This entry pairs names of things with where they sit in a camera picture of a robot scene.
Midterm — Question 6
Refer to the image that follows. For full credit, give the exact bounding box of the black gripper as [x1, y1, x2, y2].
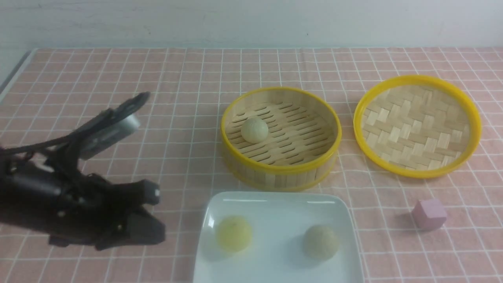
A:
[38, 142, 165, 251]

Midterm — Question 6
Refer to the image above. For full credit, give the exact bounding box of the beige steamed bun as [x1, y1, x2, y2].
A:
[240, 117, 269, 144]
[303, 224, 340, 261]

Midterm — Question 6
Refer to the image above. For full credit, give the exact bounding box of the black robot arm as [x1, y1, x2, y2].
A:
[0, 142, 165, 251]

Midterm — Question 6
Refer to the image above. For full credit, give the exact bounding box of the yellow steamed bun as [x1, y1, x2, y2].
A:
[216, 215, 253, 253]

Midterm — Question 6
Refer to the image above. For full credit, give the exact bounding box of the white square plate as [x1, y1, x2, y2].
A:
[193, 191, 365, 283]

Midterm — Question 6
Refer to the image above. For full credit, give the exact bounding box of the pink checkered tablecloth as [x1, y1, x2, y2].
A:
[1, 47, 502, 283]

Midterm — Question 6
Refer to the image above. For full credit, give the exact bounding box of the yellow-rimmed bamboo steamer basket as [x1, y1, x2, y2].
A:
[220, 87, 342, 192]

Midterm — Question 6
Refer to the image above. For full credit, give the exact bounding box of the yellow-rimmed woven steamer lid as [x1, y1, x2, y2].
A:
[353, 75, 483, 179]

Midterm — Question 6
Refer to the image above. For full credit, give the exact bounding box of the pink cube block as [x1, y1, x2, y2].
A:
[411, 198, 448, 230]

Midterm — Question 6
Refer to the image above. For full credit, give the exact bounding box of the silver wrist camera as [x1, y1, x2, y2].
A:
[79, 114, 141, 160]

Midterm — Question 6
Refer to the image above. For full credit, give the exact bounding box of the black cable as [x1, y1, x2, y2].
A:
[0, 132, 79, 156]

